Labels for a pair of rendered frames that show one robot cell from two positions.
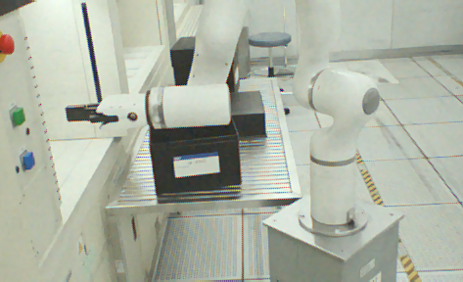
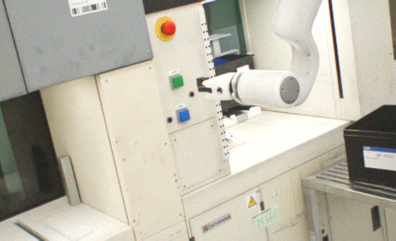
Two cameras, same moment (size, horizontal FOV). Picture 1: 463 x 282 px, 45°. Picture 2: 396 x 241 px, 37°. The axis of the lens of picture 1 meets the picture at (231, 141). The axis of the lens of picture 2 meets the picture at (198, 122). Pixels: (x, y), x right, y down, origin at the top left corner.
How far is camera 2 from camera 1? 0.90 m
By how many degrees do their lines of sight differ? 50
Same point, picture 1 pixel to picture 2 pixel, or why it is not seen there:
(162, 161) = (353, 147)
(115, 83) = (352, 69)
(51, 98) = not seen: hidden behind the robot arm
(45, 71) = not seen: hidden behind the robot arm
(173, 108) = (243, 87)
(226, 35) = (285, 28)
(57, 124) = (308, 101)
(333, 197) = not seen: outside the picture
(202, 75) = (295, 64)
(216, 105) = (268, 89)
